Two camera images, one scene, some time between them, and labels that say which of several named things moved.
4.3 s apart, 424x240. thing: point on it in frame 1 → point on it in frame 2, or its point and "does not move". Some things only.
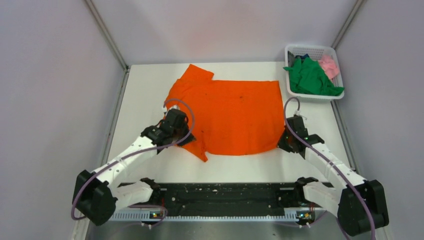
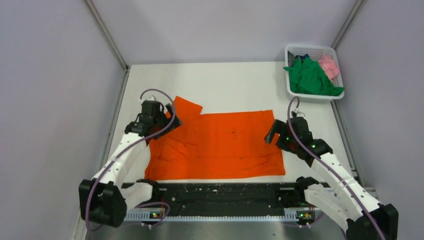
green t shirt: [308, 77] does not move
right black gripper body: [285, 142] does not move
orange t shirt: [232, 117] → [213, 145]
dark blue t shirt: [303, 57] does not move
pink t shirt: [329, 66] does not move
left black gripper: [190, 139] → [175, 123]
